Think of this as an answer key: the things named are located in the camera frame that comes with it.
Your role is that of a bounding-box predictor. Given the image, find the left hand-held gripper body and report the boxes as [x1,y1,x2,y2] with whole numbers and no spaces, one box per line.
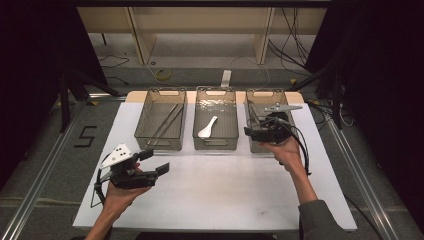
[99,143,159,190]

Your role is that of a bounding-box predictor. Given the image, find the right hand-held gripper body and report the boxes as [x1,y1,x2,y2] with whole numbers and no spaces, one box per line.
[255,103,304,145]

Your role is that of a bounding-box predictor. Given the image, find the smoky clear plastic bin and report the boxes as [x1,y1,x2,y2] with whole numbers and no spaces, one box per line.
[192,85,240,151]
[244,88,300,154]
[133,87,188,152]

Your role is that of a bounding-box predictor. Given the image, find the metal chopstick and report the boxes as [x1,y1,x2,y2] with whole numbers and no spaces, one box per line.
[145,103,179,148]
[151,105,185,148]

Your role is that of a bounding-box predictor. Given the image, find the white ceramic spoon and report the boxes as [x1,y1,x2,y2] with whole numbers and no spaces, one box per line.
[197,115,219,139]

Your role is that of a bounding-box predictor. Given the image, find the person's right hand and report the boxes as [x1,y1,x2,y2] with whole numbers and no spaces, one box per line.
[259,135,307,175]

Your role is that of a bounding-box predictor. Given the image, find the person's left hand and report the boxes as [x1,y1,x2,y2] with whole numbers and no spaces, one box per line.
[102,184,152,218]

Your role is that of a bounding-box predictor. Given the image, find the white table board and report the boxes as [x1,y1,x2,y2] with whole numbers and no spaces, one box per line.
[72,101,358,233]

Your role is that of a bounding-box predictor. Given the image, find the wooden table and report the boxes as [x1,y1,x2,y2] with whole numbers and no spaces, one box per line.
[125,90,305,104]

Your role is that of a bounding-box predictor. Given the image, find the white power strip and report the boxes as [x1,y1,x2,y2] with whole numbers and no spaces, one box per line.
[220,69,232,88]

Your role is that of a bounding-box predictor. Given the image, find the black metal stand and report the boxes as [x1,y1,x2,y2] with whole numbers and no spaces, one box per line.
[57,68,124,133]
[287,61,345,130]

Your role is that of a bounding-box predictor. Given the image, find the grey sleeve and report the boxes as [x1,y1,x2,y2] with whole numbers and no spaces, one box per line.
[297,198,355,240]

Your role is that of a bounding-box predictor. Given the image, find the black curtain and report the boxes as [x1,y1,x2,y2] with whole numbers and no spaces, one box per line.
[0,0,108,191]
[304,0,424,233]

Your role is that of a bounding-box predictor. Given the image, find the cream wooden shelf unit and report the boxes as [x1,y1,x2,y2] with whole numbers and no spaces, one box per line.
[77,7,328,66]

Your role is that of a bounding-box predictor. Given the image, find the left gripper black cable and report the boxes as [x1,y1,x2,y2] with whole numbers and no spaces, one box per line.
[89,167,113,209]

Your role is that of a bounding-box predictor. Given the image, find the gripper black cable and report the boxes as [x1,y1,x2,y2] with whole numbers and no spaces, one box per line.
[89,167,113,209]
[245,114,313,177]

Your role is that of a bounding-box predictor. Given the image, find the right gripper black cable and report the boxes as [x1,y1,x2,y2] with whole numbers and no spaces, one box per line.
[245,114,313,177]

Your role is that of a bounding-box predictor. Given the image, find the white floor cable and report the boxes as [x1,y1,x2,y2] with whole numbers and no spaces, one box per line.
[229,55,272,90]

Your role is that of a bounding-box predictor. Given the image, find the metal floor rail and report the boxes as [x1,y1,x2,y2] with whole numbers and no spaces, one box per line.
[0,93,128,240]
[326,118,399,240]

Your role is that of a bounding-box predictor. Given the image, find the yellow cable coil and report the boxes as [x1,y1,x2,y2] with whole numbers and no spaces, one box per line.
[155,68,172,81]

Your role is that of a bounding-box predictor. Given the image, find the bundle of black cables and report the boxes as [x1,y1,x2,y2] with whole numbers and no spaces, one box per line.
[267,7,316,72]

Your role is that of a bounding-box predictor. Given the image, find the thin black floor cable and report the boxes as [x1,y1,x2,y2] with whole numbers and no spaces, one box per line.
[98,54,130,70]

